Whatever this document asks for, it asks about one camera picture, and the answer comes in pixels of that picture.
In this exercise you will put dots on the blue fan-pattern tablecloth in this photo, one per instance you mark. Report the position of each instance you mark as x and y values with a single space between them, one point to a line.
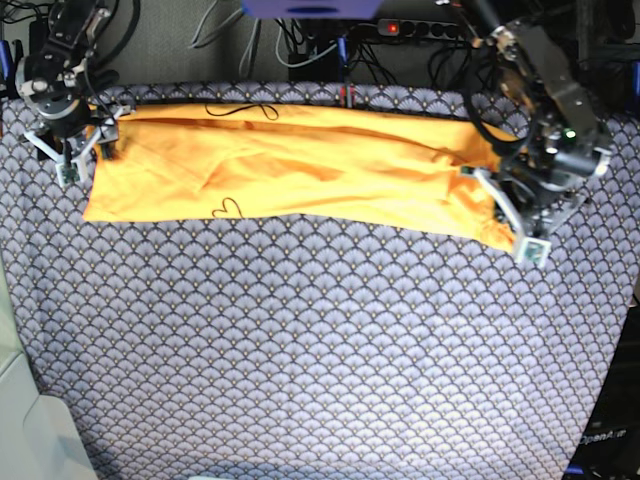
309 347

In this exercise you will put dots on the red table clamp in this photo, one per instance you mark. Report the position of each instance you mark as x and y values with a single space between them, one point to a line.
347 96

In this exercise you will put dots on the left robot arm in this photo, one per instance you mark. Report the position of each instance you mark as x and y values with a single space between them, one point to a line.
535 73

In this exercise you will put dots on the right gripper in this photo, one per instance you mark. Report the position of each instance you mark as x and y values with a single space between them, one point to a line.
65 94

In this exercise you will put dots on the black OpenArm box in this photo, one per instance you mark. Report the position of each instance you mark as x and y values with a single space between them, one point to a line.
609 446

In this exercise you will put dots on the black power strip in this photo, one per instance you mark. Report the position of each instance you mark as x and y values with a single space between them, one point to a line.
414 29

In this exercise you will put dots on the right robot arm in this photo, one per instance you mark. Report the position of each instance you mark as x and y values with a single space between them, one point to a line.
75 27

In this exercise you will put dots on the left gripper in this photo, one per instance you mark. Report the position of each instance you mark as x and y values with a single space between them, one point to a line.
543 179

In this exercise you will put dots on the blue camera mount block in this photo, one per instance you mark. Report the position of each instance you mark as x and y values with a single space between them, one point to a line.
312 9

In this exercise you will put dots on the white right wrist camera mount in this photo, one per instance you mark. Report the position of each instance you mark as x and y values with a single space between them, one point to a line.
72 141

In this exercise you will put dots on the yellow T-shirt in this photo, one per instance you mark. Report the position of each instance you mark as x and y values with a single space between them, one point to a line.
196 162

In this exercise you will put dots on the white plastic bin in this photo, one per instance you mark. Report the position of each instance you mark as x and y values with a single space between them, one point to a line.
39 439

